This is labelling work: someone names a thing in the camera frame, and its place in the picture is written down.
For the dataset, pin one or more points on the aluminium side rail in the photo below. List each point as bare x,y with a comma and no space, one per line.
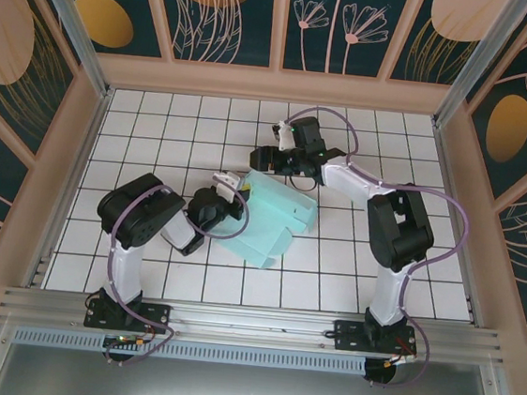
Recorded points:
450,189
85,150

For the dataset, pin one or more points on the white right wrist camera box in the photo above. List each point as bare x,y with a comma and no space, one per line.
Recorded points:
283,136

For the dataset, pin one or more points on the yellow power connector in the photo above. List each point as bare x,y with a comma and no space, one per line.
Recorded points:
387,363
140,342

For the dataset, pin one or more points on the grey metal sheet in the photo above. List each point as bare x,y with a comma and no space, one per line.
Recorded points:
243,393

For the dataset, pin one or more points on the teal paper box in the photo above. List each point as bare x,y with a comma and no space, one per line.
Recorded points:
272,208

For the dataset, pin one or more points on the aluminium corner post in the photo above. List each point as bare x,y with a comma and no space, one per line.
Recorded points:
464,82
79,41

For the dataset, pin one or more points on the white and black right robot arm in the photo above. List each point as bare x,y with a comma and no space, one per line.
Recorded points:
397,226

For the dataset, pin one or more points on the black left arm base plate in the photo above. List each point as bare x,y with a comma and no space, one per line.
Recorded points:
157,313

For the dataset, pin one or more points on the aluminium mounting rail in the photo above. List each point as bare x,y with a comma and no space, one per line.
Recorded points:
250,321

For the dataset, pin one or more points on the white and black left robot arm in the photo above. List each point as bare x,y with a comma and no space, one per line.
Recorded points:
134,212

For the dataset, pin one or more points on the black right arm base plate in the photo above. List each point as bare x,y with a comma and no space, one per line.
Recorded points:
345,336

